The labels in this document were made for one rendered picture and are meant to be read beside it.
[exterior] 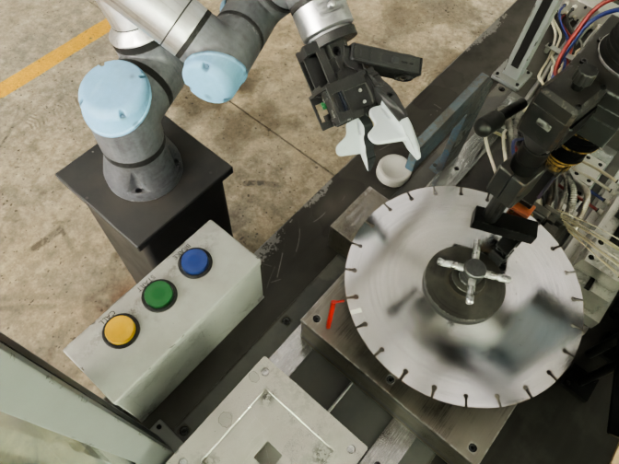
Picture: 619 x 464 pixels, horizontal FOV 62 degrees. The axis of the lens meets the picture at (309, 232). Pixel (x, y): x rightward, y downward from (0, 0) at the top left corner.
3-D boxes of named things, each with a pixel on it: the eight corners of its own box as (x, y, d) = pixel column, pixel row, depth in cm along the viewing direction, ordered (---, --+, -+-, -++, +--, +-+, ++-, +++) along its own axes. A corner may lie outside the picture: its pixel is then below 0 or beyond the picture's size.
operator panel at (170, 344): (141, 423, 80) (113, 404, 67) (96, 376, 83) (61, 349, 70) (264, 296, 91) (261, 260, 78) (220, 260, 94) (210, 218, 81)
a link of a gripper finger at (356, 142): (334, 172, 82) (328, 122, 75) (366, 158, 83) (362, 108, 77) (344, 182, 80) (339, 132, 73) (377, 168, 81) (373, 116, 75)
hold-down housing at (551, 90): (506, 217, 62) (593, 98, 45) (476, 192, 64) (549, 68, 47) (534, 193, 64) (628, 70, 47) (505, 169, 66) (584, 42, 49)
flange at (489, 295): (418, 249, 74) (423, 240, 72) (495, 249, 74) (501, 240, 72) (428, 322, 68) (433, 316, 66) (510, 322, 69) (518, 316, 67)
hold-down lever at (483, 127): (518, 171, 51) (529, 154, 48) (464, 138, 53) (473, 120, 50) (554, 125, 54) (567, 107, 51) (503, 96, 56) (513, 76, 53)
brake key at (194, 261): (195, 283, 77) (193, 277, 75) (177, 267, 78) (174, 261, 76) (215, 265, 78) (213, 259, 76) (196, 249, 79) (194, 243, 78)
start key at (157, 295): (159, 317, 74) (157, 311, 72) (141, 299, 75) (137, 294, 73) (181, 297, 75) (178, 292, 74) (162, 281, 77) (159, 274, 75)
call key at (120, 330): (121, 353, 71) (117, 349, 69) (102, 334, 72) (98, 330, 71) (144, 331, 73) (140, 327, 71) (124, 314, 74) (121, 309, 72)
